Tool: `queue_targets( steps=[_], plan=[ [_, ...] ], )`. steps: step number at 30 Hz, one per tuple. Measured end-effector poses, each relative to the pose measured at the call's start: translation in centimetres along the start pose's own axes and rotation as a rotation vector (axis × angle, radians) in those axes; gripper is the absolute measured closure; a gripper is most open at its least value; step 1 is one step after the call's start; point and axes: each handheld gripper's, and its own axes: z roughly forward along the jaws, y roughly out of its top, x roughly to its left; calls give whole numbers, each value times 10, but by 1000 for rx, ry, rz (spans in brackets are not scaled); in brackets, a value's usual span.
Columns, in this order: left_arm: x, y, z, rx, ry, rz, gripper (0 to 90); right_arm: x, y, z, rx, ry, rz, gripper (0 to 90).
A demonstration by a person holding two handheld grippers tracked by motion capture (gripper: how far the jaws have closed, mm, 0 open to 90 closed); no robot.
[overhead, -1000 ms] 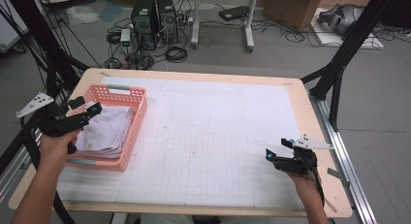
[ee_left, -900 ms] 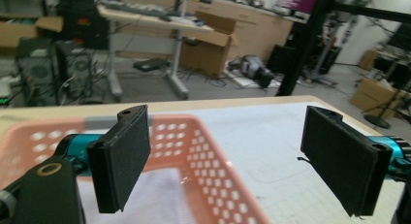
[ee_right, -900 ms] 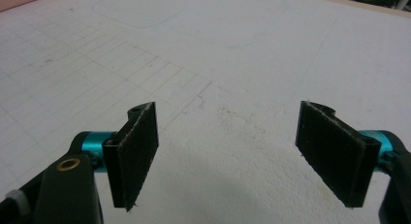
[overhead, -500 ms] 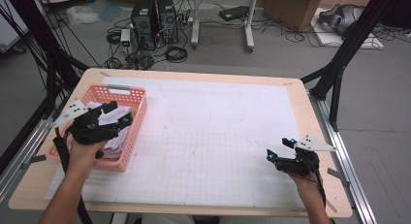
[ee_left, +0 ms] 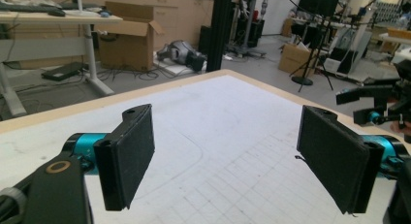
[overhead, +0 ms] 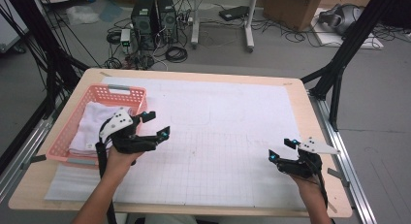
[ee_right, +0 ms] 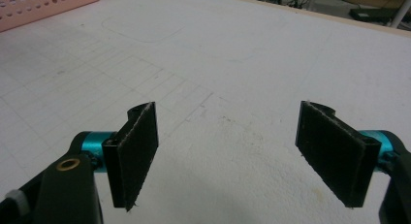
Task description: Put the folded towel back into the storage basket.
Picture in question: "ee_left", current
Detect white board on floor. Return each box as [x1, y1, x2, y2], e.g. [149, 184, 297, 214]
[153, 53, 207, 78]

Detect black monitor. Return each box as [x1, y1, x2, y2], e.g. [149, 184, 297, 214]
[297, 0, 340, 18]

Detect large open cardboard box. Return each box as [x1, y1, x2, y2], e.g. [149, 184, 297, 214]
[96, 0, 165, 73]

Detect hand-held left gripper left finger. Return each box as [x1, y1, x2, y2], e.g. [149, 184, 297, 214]
[62, 103, 156, 212]

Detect black flat device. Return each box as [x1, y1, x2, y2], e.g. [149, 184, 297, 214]
[41, 61, 88, 82]

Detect black keyboard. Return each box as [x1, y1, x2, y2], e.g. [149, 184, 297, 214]
[0, 2, 67, 17]

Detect black metal frame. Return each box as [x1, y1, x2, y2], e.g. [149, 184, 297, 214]
[206, 0, 234, 73]

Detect white desk frame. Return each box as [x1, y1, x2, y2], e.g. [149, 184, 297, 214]
[0, 10, 124, 118]

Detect white grid mat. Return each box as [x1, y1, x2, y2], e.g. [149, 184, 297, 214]
[0, 75, 398, 224]

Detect grey rounded device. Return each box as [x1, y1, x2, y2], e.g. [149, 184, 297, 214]
[156, 39, 207, 73]

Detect small cardboard box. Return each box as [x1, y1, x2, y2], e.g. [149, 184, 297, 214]
[279, 43, 319, 78]

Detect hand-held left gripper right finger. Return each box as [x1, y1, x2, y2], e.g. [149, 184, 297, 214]
[296, 105, 405, 215]

